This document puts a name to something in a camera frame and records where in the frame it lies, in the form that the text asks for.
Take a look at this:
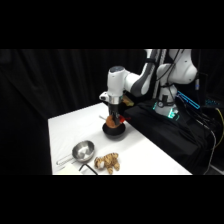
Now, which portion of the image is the small steel pot with handle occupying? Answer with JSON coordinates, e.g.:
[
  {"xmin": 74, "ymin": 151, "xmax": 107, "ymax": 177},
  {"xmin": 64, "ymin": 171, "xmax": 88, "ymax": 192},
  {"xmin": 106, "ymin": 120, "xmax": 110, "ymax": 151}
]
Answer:
[{"xmin": 55, "ymin": 140, "xmax": 96, "ymax": 167}]

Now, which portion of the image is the yellow cable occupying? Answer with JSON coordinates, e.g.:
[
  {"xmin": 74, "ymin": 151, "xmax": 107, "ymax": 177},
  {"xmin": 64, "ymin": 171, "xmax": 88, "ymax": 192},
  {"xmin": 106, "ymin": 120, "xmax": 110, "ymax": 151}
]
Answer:
[{"xmin": 212, "ymin": 107, "xmax": 224, "ymax": 149}]

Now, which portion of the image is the black round bowl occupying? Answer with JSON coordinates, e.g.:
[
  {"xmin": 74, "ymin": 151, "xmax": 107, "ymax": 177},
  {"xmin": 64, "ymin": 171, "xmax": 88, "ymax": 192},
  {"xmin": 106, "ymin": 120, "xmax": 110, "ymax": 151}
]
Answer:
[{"xmin": 101, "ymin": 121, "xmax": 127, "ymax": 141}]

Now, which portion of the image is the red plastic piece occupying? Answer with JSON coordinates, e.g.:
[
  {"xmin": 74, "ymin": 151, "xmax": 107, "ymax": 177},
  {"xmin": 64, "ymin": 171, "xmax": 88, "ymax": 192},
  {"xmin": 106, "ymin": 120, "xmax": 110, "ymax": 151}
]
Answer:
[{"xmin": 119, "ymin": 115, "xmax": 132, "ymax": 123}]

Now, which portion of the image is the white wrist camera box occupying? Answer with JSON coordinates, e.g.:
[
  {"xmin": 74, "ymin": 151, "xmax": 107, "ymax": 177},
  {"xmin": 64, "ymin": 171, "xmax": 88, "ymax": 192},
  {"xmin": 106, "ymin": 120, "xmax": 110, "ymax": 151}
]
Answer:
[{"xmin": 98, "ymin": 91, "xmax": 110, "ymax": 102}]

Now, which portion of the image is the black cloth-covered stand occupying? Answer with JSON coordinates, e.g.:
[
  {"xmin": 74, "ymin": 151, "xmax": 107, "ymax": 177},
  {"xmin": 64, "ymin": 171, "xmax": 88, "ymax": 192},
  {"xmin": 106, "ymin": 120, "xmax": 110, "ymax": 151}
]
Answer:
[{"xmin": 124, "ymin": 99, "xmax": 218, "ymax": 176}]

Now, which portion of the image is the striped tiger plush toy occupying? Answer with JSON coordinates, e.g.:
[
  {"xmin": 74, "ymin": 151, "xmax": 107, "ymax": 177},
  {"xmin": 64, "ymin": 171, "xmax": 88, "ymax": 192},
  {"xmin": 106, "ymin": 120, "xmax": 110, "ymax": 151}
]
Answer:
[{"xmin": 93, "ymin": 152, "xmax": 122, "ymax": 175}]

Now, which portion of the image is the white paper sheet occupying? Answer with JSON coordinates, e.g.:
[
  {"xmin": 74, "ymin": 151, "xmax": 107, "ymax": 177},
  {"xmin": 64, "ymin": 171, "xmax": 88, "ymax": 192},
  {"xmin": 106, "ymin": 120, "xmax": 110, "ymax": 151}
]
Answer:
[{"xmin": 56, "ymin": 164, "xmax": 98, "ymax": 176}]

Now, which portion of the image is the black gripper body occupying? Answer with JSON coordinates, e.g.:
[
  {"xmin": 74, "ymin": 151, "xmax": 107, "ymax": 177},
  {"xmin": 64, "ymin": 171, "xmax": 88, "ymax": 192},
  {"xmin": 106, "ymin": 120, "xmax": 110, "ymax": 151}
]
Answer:
[{"xmin": 108, "ymin": 102, "xmax": 123, "ymax": 116}]

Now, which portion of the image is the brown toy potato with tag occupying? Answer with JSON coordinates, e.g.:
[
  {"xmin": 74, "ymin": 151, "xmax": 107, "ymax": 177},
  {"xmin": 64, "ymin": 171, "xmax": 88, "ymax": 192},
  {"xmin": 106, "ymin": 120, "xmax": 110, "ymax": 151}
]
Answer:
[{"xmin": 98, "ymin": 114, "xmax": 122, "ymax": 129}]

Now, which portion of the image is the black bent cable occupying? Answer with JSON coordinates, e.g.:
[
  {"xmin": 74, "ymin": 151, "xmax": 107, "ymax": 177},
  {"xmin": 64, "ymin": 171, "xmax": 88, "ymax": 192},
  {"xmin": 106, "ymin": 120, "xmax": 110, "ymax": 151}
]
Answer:
[{"xmin": 78, "ymin": 162, "xmax": 100, "ymax": 176}]

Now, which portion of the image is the black curtain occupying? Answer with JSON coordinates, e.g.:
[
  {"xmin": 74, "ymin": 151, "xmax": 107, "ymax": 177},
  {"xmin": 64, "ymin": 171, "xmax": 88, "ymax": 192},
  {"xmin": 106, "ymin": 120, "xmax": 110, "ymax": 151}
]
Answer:
[{"xmin": 0, "ymin": 49, "xmax": 224, "ymax": 176}]

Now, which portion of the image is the green base light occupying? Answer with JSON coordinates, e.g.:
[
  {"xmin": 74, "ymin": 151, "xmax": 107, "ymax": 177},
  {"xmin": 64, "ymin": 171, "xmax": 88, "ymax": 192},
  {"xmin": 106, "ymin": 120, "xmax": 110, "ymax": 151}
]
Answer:
[{"xmin": 168, "ymin": 108, "xmax": 180, "ymax": 121}]

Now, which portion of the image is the blue glowing cable strip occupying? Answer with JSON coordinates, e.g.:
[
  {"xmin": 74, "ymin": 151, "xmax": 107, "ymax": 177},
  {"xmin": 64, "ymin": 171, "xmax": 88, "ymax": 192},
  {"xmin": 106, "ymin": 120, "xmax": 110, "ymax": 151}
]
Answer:
[{"xmin": 176, "ymin": 90, "xmax": 202, "ymax": 111}]

